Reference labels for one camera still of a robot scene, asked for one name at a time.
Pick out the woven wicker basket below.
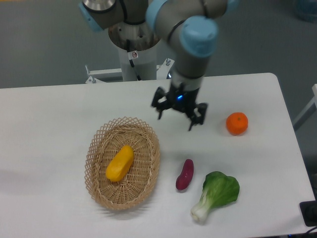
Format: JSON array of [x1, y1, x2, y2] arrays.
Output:
[[85, 117, 160, 210]]

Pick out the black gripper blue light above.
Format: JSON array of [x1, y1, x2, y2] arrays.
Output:
[[151, 84, 208, 131]]

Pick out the white table leg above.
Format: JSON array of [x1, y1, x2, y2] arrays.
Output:
[[292, 84, 317, 131]]

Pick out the black cable on pedestal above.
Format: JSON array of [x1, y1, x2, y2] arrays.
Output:
[[126, 39, 143, 81]]

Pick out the purple sweet potato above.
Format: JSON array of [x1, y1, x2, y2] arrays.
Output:
[[175, 159, 194, 191]]

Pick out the black device at table edge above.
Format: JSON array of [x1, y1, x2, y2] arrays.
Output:
[[299, 200, 317, 227]]

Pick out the orange tangerine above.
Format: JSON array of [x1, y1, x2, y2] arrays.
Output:
[[226, 112, 249, 135]]

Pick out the yellow mango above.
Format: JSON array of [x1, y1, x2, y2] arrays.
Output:
[[106, 145, 134, 182]]

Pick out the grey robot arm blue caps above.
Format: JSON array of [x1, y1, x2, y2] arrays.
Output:
[[78, 0, 239, 125]]

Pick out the green bok choy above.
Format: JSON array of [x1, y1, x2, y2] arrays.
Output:
[[190, 171, 240, 223]]

